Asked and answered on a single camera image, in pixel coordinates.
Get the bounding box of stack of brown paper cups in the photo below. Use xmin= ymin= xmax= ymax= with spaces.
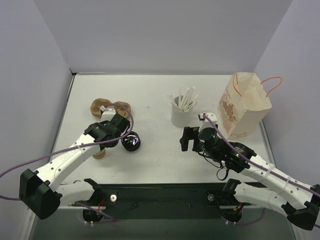
xmin=92 ymin=149 xmax=106 ymax=160

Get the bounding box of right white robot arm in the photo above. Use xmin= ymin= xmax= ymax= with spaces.
xmin=179 ymin=126 xmax=320 ymax=231

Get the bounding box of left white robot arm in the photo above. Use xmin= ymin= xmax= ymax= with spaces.
xmin=19 ymin=113 xmax=133 ymax=220

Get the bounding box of paper takeout bag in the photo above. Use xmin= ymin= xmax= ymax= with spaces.
xmin=217 ymin=72 xmax=283 ymax=139

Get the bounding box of stack of black lids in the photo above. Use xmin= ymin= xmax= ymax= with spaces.
xmin=121 ymin=131 xmax=141 ymax=152

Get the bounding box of brown cardboard cup carrier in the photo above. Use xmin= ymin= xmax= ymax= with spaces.
xmin=90 ymin=98 xmax=131 ymax=122

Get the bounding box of white straw holder cup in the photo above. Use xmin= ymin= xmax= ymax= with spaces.
xmin=170 ymin=101 xmax=194 ymax=128

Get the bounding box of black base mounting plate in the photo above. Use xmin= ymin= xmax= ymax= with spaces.
xmin=81 ymin=183 xmax=244 ymax=223

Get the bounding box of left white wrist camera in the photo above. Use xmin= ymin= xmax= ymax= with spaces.
xmin=100 ymin=105 xmax=117 ymax=122

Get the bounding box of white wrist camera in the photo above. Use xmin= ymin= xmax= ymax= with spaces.
xmin=100 ymin=105 xmax=117 ymax=122
xmin=198 ymin=111 xmax=218 ymax=131

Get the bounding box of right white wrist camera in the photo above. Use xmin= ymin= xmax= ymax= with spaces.
xmin=198 ymin=111 xmax=218 ymax=131

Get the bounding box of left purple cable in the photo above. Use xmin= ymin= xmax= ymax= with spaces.
xmin=0 ymin=104 xmax=135 ymax=201

